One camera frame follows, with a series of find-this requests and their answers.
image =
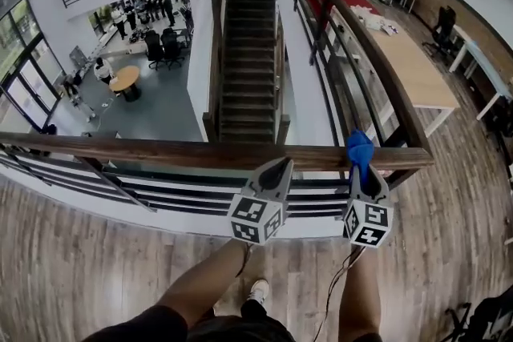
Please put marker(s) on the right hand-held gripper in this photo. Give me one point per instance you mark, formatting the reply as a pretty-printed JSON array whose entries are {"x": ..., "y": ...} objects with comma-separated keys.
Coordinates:
[{"x": 366, "y": 230}]

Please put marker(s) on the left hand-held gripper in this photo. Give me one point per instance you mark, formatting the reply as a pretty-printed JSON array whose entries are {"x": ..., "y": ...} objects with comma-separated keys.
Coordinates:
[{"x": 250, "y": 208}]

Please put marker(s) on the blue cloth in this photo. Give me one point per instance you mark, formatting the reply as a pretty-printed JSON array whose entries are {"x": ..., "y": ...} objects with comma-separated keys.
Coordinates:
[{"x": 360, "y": 150}]

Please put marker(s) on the wooden railing with black bars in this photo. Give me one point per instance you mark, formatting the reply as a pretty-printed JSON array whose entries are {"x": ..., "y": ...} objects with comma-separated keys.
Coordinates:
[{"x": 160, "y": 152}]

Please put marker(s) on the person's right forearm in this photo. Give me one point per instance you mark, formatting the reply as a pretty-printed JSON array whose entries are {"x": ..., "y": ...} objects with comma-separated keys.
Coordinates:
[{"x": 360, "y": 292}]

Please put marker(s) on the person's left forearm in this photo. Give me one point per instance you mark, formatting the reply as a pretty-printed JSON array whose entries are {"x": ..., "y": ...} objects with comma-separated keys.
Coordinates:
[{"x": 204, "y": 280}]

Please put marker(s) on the black railing with wooden handrail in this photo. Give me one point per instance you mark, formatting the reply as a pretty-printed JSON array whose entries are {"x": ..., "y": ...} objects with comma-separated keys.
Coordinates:
[{"x": 388, "y": 86}]

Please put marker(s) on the person's left white shoe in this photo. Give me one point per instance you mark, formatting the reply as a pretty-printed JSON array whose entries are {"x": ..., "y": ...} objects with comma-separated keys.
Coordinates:
[{"x": 257, "y": 290}]

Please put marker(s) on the dark wooden staircase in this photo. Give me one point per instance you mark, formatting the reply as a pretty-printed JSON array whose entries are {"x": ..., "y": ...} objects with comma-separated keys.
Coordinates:
[{"x": 248, "y": 52}]

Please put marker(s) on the long wooden table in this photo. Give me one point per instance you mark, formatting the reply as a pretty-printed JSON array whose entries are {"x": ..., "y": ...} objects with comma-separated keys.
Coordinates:
[{"x": 413, "y": 68}]

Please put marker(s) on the person's black trousers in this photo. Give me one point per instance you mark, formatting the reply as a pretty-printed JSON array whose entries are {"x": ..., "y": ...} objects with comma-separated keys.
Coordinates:
[{"x": 244, "y": 324}]

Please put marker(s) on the black office chair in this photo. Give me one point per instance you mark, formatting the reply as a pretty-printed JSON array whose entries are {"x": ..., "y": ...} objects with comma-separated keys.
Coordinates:
[
  {"x": 445, "y": 24},
  {"x": 172, "y": 46},
  {"x": 154, "y": 48}
]

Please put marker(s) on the white packaging pile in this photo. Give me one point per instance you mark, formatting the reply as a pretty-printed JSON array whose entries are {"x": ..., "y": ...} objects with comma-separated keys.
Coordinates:
[{"x": 372, "y": 20}]

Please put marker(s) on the white desk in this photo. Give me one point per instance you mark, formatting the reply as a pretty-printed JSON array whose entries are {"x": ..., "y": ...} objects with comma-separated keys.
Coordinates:
[{"x": 485, "y": 64}]

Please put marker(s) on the round wooden table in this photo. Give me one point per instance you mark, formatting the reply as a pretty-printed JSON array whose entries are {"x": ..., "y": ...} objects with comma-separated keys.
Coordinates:
[{"x": 124, "y": 78}]

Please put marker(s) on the person's black shirt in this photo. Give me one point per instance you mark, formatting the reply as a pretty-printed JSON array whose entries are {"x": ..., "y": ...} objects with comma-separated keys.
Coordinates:
[{"x": 140, "y": 326}]

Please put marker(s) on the grey leaning board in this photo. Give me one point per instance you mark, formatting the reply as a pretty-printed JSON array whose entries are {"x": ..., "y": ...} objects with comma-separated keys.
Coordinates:
[{"x": 77, "y": 58}]

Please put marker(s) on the glass entrance doors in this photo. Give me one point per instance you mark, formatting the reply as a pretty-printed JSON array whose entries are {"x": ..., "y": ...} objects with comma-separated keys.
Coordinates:
[{"x": 24, "y": 72}]

